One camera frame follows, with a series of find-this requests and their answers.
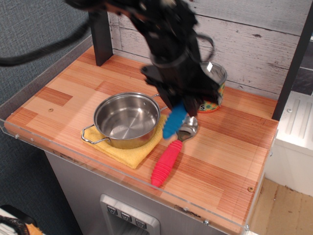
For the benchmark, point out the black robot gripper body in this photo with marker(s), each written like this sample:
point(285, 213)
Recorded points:
point(190, 76)

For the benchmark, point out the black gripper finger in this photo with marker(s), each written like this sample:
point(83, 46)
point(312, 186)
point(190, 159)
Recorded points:
point(192, 104)
point(170, 96)

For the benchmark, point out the blue handled metal fork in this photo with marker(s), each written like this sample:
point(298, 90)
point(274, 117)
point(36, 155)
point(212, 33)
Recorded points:
point(174, 120)

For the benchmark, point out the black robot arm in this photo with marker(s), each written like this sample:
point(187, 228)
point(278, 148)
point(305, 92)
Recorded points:
point(168, 28)

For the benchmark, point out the silver steel pan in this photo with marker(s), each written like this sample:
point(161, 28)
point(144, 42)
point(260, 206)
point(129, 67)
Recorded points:
point(125, 121)

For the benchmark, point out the yellow folded cloth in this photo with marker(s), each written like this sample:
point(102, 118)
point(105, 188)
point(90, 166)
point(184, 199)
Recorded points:
point(132, 157)

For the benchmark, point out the silver dispenser button panel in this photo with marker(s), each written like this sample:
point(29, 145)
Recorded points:
point(122, 219)

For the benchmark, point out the orange object at corner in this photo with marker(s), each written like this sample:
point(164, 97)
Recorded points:
point(33, 230)

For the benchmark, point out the red handled metal spoon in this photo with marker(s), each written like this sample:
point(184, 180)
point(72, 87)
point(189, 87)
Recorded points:
point(167, 160)

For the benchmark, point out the dark grey left post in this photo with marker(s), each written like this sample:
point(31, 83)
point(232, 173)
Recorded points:
point(101, 37)

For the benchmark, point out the dark grey post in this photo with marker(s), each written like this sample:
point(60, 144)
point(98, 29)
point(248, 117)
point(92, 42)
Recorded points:
point(295, 65)
point(101, 37)

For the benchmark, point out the dark grey right post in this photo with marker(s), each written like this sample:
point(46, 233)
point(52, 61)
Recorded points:
point(295, 65)

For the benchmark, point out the clear acrylic guard rail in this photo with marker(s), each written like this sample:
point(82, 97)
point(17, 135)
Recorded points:
point(216, 177)

